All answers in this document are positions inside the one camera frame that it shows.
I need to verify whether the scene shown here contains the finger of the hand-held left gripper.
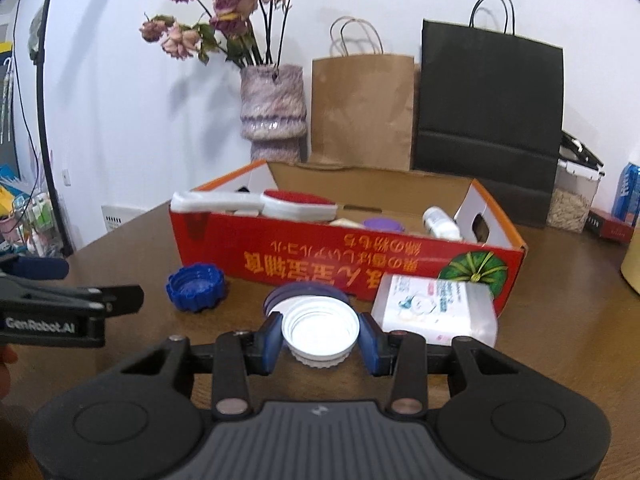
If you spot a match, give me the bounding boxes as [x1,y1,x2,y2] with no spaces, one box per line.
[0,254,70,282]
[75,284,145,319]

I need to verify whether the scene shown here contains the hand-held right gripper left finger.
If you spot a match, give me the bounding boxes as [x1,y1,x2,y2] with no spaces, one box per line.
[119,312,287,421]

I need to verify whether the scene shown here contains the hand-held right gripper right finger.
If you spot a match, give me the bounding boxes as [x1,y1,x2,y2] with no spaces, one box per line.
[357,312,502,419]

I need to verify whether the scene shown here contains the purple plastic lid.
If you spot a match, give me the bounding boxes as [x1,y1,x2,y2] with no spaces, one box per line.
[263,282,352,319]

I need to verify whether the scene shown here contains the white plastic lid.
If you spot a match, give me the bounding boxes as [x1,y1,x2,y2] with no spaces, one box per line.
[280,295,361,369]

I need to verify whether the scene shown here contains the white wet wipes pack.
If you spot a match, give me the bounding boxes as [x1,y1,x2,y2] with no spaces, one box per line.
[370,273,499,349]

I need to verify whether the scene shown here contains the blue plastic lid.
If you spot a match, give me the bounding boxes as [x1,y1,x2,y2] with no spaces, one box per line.
[165,263,228,314]

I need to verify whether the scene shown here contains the orange printed cardboard box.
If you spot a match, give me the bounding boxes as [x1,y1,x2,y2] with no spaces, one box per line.
[168,159,529,322]

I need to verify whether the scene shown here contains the small purple lid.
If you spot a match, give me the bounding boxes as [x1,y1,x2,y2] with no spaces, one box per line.
[362,216,405,234]

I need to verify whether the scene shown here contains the white foam block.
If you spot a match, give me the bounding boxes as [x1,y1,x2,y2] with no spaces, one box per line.
[170,190,264,217]

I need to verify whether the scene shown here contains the white plastic bottle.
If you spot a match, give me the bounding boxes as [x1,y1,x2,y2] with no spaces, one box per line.
[422,206,462,241]

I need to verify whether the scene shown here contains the red and white lint brush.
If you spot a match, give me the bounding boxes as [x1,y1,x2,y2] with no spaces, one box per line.
[260,188,342,224]

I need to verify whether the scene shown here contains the person's left hand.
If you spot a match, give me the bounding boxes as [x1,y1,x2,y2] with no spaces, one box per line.
[0,345,19,402]

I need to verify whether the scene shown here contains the shelf with small bottles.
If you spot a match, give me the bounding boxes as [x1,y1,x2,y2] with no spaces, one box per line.
[0,160,67,257]

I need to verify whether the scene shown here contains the brown paper bag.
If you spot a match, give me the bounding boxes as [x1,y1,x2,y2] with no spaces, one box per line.
[310,16,417,172]

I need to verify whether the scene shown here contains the clear container of seeds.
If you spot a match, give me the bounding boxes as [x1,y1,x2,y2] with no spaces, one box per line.
[546,159,602,234]

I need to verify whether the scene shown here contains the black paper bag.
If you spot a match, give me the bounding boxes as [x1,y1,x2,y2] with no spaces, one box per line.
[411,0,565,229]

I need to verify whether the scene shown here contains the small red box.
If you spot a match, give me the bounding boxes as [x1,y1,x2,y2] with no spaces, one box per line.
[584,208,635,245]

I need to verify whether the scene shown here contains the beige cylinder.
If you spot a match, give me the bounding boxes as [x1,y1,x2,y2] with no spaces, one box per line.
[621,246,640,295]

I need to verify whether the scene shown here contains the blue drink can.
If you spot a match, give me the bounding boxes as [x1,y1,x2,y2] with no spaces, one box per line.
[612,162,640,227]

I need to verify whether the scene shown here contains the dried pink flowers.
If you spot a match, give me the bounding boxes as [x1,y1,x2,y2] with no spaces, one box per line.
[139,0,299,70]

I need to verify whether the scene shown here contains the black ring light stand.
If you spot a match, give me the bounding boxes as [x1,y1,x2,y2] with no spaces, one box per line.
[29,0,74,257]

